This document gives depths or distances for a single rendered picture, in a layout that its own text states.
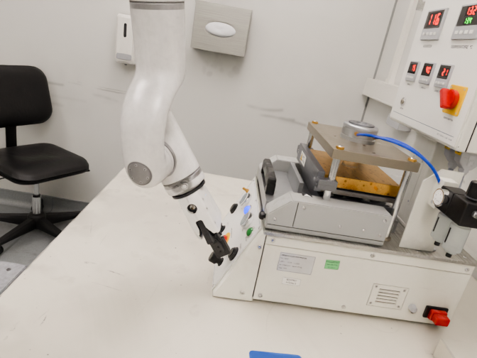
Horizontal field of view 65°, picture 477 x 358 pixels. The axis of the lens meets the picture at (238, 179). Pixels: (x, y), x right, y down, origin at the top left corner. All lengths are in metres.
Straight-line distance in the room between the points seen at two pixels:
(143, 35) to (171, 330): 0.53
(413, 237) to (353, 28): 1.70
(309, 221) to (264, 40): 1.67
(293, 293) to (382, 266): 0.19
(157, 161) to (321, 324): 0.49
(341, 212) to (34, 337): 0.60
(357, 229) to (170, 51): 0.50
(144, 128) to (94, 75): 1.86
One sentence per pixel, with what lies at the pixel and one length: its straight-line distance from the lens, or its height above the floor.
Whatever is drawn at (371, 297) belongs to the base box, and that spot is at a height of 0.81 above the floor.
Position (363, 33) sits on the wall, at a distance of 2.41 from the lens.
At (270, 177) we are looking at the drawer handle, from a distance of 0.82.
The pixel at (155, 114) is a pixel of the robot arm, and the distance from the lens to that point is 0.64.
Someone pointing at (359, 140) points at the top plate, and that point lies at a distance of 0.87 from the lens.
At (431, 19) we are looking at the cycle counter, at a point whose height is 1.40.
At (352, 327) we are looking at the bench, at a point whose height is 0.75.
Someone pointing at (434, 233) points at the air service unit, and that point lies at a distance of 0.81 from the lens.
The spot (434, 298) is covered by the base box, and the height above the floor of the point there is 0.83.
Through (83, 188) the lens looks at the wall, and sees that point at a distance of 2.70.
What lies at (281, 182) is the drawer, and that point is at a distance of 0.93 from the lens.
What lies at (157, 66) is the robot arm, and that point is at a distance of 0.67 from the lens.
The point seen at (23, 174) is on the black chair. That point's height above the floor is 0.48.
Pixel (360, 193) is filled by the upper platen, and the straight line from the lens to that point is 0.84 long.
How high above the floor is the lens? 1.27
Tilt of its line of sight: 20 degrees down
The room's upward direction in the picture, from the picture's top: 10 degrees clockwise
